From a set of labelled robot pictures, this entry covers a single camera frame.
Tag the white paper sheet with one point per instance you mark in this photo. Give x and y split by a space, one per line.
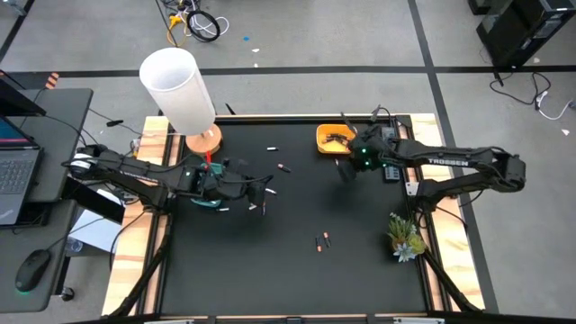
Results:
96 231

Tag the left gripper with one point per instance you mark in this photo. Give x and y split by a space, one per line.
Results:
225 180

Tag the teal plastic bin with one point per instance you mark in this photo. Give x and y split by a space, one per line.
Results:
204 203

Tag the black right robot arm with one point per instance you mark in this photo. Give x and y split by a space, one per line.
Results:
450 157

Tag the open laptop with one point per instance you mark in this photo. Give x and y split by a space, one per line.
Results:
18 171

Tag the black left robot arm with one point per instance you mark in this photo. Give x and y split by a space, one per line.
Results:
135 168

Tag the small succulent plant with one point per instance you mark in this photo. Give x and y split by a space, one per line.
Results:
405 238

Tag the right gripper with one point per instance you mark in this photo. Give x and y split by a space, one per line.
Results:
348 170

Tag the black desk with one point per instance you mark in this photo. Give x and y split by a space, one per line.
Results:
63 135

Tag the black computer tower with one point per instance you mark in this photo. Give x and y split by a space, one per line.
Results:
522 27

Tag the black monitor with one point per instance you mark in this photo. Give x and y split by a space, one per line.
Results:
18 96

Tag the long multiport hub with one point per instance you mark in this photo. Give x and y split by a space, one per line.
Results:
391 174

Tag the table lamp white shade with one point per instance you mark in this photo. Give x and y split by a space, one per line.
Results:
175 90

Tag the yellow plastic bin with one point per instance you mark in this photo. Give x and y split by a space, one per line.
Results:
321 146

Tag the black computer mouse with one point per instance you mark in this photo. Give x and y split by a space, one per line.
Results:
32 270

